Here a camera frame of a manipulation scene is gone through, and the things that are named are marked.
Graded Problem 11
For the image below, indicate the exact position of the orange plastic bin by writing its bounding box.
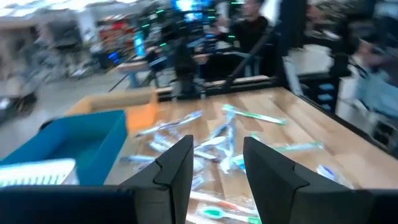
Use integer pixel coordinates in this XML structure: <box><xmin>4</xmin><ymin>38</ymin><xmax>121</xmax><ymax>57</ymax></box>
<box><xmin>66</xmin><ymin>88</ymin><xmax>160</xmax><ymax>133</ymax></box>

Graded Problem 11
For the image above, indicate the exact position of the blue plastic bin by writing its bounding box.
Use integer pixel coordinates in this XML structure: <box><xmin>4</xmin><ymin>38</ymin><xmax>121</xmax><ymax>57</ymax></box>
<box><xmin>0</xmin><ymin>110</ymin><xmax>129</xmax><ymax>187</ymax></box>

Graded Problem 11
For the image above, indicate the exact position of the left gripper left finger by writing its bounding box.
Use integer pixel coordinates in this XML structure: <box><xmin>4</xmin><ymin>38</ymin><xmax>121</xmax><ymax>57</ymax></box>
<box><xmin>119</xmin><ymin>134</ymin><xmax>195</xmax><ymax>224</ymax></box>

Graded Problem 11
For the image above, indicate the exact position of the blue-grey metal table frame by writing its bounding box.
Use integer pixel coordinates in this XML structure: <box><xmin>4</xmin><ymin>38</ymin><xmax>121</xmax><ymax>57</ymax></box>
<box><xmin>116</xmin><ymin>58</ymin><xmax>158</xmax><ymax>90</ymax></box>

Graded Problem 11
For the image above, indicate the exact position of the person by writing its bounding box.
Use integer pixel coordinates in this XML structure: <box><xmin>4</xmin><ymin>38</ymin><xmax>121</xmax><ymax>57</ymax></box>
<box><xmin>214</xmin><ymin>0</ymin><xmax>271</xmax><ymax>54</ymax></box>

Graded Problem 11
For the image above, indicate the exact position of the green white toothbrush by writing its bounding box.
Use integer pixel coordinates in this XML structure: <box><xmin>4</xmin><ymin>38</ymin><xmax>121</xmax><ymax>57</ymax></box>
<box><xmin>273</xmin><ymin>141</ymin><xmax>324</xmax><ymax>153</ymax></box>
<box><xmin>198</xmin><ymin>205</ymin><xmax>262</xmax><ymax>224</ymax></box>
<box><xmin>222</xmin><ymin>104</ymin><xmax>287</xmax><ymax>125</ymax></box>

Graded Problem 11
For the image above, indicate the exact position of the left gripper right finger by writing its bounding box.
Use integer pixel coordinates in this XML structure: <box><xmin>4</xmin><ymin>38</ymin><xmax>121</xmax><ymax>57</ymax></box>
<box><xmin>243</xmin><ymin>136</ymin><xmax>374</xmax><ymax>224</ymax></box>

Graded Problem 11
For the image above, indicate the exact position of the white perforated basket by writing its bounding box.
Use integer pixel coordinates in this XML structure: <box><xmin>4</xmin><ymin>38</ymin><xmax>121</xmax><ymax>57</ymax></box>
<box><xmin>0</xmin><ymin>157</ymin><xmax>79</xmax><ymax>188</ymax></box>

